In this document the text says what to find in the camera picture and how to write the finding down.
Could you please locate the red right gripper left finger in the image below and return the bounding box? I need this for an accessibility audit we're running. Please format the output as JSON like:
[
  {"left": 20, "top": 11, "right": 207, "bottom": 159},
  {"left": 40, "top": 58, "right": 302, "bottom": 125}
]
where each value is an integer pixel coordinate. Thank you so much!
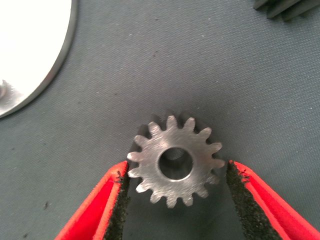
[{"left": 54, "top": 160, "right": 131, "bottom": 240}]

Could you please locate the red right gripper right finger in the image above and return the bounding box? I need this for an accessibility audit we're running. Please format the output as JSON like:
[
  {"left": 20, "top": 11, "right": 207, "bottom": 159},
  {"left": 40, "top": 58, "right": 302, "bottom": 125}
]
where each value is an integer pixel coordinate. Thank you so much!
[{"left": 226, "top": 159, "right": 320, "bottom": 240}]

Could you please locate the steel planetary gear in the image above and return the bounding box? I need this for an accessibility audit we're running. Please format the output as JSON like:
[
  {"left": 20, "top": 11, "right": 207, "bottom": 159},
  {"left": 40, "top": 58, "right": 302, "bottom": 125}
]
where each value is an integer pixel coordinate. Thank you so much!
[
  {"left": 252, "top": 0, "right": 316, "bottom": 22},
  {"left": 126, "top": 111, "right": 226, "bottom": 209}
]

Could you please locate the round metal carrier plate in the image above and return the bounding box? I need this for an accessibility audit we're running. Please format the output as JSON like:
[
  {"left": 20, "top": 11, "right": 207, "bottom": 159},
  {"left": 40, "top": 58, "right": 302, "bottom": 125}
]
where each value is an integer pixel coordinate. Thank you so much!
[{"left": 0, "top": 0, "right": 78, "bottom": 120}]

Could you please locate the dark grey table cloth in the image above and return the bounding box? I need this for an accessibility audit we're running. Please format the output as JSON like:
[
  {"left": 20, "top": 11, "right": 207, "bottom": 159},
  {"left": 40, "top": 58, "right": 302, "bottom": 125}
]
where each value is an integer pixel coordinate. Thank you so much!
[{"left": 0, "top": 0, "right": 320, "bottom": 240}]

